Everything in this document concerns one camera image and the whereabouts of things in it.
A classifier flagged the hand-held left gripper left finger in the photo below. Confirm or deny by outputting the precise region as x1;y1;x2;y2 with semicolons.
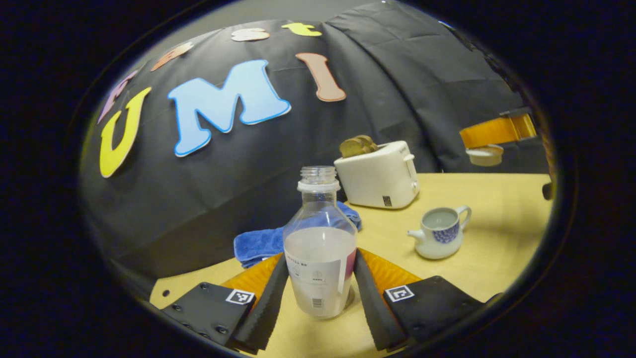
159;253;290;355

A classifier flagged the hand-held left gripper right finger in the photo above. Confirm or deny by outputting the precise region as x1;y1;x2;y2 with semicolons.
352;248;490;352

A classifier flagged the clear plastic water bottle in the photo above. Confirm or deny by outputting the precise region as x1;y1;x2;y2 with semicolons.
283;166;359;319

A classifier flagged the white blue-patterned teacup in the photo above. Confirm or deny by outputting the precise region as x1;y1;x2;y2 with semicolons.
407;206;473;261

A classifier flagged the blue folded towel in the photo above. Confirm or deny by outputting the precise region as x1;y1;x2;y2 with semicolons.
234;201;363;269

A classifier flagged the white toaster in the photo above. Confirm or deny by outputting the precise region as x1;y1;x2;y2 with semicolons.
333;140;421;210

